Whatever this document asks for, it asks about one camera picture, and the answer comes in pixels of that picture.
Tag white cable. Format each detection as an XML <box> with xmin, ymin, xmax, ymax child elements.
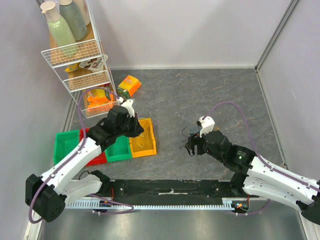
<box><xmin>134</xmin><ymin>117</ymin><xmax>154</xmax><ymax>151</ymax></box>

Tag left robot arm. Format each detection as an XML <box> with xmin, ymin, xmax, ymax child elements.
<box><xmin>25</xmin><ymin>99</ymin><xmax>144</xmax><ymax>224</ymax></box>

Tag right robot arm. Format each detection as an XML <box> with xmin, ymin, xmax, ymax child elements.
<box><xmin>185</xmin><ymin>130</ymin><xmax>320</xmax><ymax>225</ymax></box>

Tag orange bin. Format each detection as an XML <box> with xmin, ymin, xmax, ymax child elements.
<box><xmin>129</xmin><ymin>118</ymin><xmax>157</xmax><ymax>158</ymax></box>

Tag green bin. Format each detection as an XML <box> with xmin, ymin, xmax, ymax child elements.
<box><xmin>53</xmin><ymin>130</ymin><xmax>80</xmax><ymax>165</ymax></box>
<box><xmin>105</xmin><ymin>136</ymin><xmax>132</xmax><ymax>163</ymax></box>

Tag orange yellow box in rack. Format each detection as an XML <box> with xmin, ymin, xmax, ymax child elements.
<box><xmin>86</xmin><ymin>89</ymin><xmax>115</xmax><ymax>114</ymax></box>

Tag orange juice carton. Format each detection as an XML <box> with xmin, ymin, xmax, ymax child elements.
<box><xmin>116</xmin><ymin>75</ymin><xmax>142</xmax><ymax>99</ymax></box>

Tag red bin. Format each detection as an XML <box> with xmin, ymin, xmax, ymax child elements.
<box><xmin>79</xmin><ymin>129</ymin><xmax>108</xmax><ymax>167</ymax></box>

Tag far left green bin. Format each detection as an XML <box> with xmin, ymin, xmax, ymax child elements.
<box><xmin>53</xmin><ymin>130</ymin><xmax>80</xmax><ymax>165</ymax></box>

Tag white snack pouch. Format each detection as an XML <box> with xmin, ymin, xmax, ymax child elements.
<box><xmin>79</xmin><ymin>54</ymin><xmax>108</xmax><ymax>73</ymax></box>

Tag yellow snack bag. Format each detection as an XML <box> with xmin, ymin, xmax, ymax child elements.
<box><xmin>64</xmin><ymin>62</ymin><xmax>80</xmax><ymax>73</ymax></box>

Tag light green bottle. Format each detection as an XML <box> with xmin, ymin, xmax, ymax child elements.
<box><xmin>40</xmin><ymin>1</ymin><xmax>78</xmax><ymax>57</ymax></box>

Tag grey green bottle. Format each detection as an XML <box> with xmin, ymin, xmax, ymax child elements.
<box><xmin>58</xmin><ymin>0</ymin><xmax>88</xmax><ymax>41</ymax></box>

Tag pink bottle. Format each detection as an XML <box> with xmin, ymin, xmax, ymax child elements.
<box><xmin>74</xmin><ymin>0</ymin><xmax>91</xmax><ymax>26</ymax></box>

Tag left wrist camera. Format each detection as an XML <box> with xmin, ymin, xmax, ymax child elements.
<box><xmin>116</xmin><ymin>97</ymin><xmax>135</xmax><ymax>118</ymax></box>

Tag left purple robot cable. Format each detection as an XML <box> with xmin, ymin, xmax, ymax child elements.
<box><xmin>27</xmin><ymin>87</ymin><xmax>121</xmax><ymax>224</ymax></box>

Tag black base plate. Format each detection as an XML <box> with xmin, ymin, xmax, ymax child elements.
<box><xmin>94</xmin><ymin>179</ymin><xmax>248</xmax><ymax>205</ymax></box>

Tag white cable duct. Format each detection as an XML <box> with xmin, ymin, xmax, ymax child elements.
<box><xmin>65</xmin><ymin>197</ymin><xmax>235</xmax><ymax>211</ymax></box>

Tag white wire shelf rack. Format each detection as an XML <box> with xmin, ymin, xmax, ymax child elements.
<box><xmin>39</xmin><ymin>0</ymin><xmax>116</xmax><ymax>118</ymax></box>

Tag aluminium corner post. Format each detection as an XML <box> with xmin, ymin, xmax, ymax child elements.
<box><xmin>254</xmin><ymin>0</ymin><xmax>301</xmax><ymax>72</ymax></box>

